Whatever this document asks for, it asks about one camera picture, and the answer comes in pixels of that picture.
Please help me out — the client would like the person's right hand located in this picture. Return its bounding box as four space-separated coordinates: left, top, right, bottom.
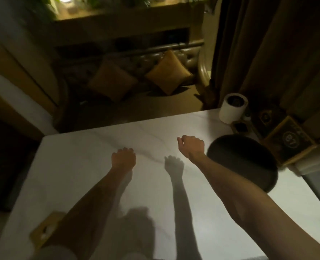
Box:
177 135 205 162

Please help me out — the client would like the person's left hand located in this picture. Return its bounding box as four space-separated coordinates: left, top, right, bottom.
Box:
111 148 137 172

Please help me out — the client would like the person's right forearm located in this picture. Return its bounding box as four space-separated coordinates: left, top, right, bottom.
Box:
189 153 320 260

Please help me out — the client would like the person's left forearm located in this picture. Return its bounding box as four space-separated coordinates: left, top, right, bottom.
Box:
45 166 133 260

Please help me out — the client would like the small black square holder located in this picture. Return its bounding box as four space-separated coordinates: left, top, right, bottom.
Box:
231 121 250 136

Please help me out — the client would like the white paper roll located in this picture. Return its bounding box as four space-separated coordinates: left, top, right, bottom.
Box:
219 93 249 124

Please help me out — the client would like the black round tray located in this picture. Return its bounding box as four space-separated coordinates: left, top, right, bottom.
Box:
207 134 278 193

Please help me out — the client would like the yellow throw pillow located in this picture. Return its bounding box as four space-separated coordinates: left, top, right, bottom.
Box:
145 50 193 96
87 60 139 102

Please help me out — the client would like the dark tufted sofa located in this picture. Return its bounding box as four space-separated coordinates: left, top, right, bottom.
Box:
58 40 206 111

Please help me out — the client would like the dark square box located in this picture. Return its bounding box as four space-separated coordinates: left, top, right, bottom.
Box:
251 107 282 138

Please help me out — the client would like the wooden framed table sign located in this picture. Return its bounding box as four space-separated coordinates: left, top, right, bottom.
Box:
266 115 318 167

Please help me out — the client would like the brown curtain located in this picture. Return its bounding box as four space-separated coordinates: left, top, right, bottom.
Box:
210 0 320 138

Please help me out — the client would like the wooden shelf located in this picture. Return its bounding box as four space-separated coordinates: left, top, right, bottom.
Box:
52 1 206 52

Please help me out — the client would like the green plant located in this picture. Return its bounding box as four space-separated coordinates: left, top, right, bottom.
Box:
27 0 61 23

